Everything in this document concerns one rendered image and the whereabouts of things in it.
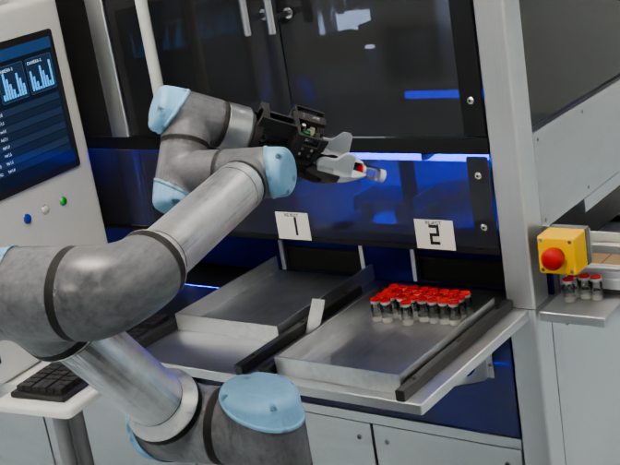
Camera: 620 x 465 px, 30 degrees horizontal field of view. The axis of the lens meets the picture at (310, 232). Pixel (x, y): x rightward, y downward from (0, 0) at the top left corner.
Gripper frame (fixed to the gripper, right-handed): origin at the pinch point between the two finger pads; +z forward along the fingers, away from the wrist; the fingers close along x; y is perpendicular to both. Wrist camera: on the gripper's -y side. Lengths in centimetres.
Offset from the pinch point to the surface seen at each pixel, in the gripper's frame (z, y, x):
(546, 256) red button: 39.9, -4.3, -3.9
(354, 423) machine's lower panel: 36, -71, 2
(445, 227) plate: 29.4, -17.2, 11.3
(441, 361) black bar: 22.5, -17.7, -21.2
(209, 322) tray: -4, -53, 7
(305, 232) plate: 13, -42, 27
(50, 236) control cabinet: -32, -74, 39
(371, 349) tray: 17.2, -30.5, -10.7
